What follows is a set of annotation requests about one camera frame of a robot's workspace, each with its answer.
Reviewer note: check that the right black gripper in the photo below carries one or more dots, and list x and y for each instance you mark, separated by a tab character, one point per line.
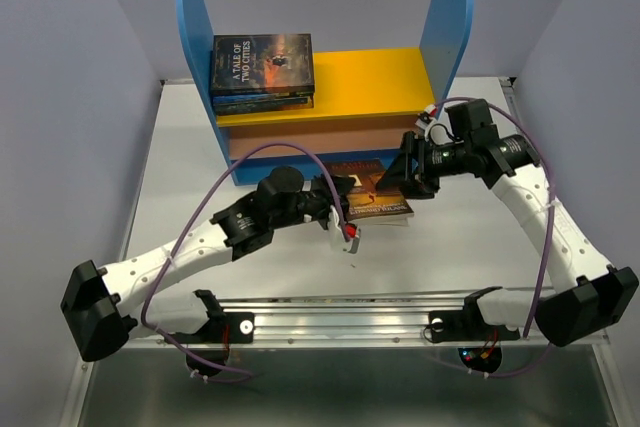
421	182

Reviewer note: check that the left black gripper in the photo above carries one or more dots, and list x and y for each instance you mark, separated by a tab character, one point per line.
322	186

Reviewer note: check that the Edward Tulane book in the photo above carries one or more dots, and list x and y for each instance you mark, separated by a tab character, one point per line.
367	205

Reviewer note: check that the Animal Farm book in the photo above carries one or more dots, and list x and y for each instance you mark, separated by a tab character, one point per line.
258	97

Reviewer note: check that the Three Days to See book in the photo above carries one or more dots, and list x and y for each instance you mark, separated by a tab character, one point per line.
263	106

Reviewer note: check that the Tale of Two Cities book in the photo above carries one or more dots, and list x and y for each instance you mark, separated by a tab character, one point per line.
262	64

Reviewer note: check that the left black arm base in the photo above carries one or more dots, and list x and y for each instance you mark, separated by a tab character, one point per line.
208	351

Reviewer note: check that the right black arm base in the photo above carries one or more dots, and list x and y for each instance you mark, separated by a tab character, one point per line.
480	343

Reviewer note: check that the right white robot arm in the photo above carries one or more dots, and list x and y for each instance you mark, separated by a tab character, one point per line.
578	291

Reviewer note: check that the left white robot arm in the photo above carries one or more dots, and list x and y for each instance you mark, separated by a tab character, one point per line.
105	306

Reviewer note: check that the blue yellow wooden bookshelf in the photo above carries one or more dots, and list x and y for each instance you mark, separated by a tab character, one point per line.
364	99

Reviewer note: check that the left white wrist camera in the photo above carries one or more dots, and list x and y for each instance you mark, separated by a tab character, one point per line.
343	237

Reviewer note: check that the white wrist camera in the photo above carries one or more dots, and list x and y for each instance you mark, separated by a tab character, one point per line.
343	237
427	123

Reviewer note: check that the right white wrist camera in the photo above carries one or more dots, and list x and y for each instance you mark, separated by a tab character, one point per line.
427	123

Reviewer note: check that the aluminium mounting rail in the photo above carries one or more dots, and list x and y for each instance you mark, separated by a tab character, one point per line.
313	322

